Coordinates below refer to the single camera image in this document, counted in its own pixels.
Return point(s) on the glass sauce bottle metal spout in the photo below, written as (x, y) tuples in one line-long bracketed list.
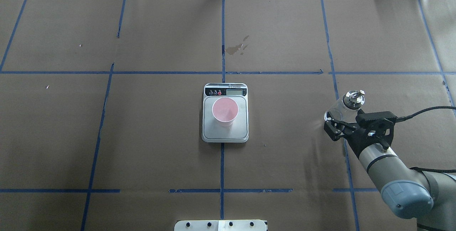
[(347, 107)]

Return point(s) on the silver kitchen scale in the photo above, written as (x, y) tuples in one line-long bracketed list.
[(238, 132)]

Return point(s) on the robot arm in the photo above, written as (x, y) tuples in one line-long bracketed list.
[(421, 193)]

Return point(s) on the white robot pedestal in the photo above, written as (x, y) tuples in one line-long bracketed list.
[(222, 225)]

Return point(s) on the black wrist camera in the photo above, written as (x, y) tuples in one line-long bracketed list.
[(378, 128)]

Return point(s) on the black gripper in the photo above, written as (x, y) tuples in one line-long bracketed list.
[(353, 141)]

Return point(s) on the pink paper cup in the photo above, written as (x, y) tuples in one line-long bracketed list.
[(225, 111)]

